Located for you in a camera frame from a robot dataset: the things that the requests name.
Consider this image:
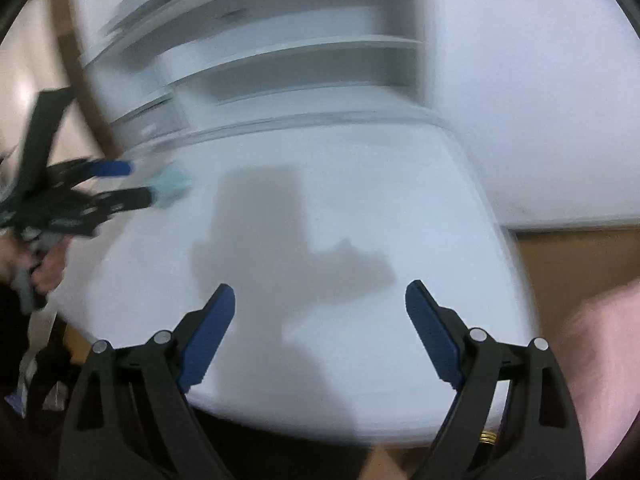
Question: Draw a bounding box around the blue white plastic wrapper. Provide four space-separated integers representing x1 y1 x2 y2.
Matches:
145 162 193 208

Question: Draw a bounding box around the person's left hand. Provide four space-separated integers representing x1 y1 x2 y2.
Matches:
1 234 72 295

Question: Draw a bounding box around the grey drawer with knob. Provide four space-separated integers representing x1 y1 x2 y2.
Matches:
112 96 186 148

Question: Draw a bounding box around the white grey shelf unit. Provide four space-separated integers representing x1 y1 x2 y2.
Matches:
73 0 430 150

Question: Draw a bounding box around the pink bed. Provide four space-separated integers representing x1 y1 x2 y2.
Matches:
552 281 639 478

